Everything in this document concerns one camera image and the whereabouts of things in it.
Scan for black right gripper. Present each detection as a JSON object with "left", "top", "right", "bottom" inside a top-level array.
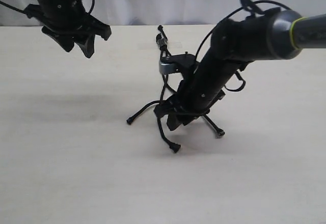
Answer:
[{"left": 154, "top": 79, "right": 226, "bottom": 131}]

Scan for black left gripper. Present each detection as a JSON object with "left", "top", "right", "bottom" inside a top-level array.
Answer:
[{"left": 24, "top": 4, "right": 112, "bottom": 59}]

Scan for black rope with round end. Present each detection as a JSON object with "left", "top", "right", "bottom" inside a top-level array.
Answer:
[{"left": 157, "top": 25, "right": 226, "bottom": 138}]

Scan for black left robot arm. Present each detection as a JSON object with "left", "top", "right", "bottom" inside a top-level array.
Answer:
[{"left": 24, "top": 0, "right": 112, "bottom": 58}]

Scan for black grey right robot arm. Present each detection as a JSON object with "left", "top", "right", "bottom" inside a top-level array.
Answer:
[{"left": 154, "top": 8, "right": 325, "bottom": 131}]

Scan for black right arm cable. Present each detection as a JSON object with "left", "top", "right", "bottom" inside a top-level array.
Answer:
[{"left": 194, "top": 0, "right": 291, "bottom": 92}]

